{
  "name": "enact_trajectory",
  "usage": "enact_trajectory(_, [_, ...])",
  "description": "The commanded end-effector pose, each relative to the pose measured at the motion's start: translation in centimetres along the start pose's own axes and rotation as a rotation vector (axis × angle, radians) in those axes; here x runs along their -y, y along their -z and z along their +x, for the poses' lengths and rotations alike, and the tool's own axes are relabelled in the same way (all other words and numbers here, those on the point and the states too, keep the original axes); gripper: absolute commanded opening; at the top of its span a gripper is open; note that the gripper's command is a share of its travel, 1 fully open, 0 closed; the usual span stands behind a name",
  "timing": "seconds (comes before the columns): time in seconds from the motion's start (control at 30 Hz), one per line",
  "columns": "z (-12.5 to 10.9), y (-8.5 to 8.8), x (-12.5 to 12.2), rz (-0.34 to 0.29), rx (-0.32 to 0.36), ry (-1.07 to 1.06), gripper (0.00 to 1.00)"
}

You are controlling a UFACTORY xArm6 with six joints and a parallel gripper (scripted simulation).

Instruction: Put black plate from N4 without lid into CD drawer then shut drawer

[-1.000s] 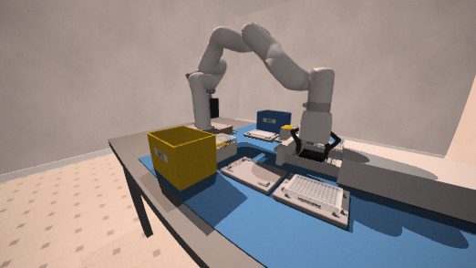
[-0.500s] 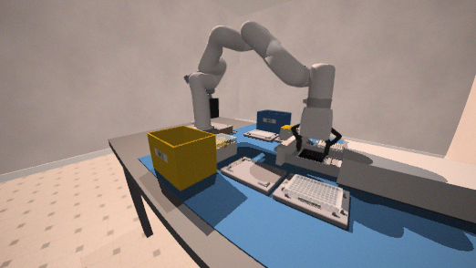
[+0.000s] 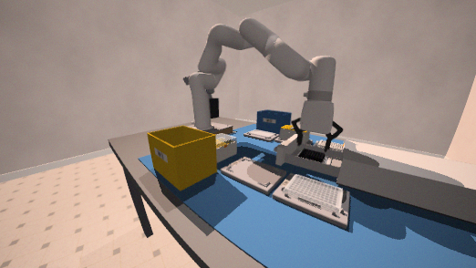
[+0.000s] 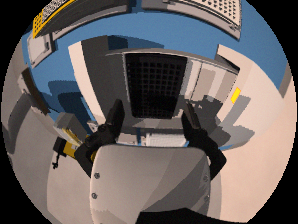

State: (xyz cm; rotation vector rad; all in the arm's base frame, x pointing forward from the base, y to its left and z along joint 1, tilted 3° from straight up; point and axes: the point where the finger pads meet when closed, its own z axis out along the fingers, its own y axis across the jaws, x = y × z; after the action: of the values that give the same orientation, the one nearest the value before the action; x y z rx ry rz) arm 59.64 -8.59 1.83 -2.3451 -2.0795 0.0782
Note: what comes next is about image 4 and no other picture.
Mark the blue bench mat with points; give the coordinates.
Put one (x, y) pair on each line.
(54, 75)

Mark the yellow open-top bin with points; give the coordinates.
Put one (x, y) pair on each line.
(70, 149)

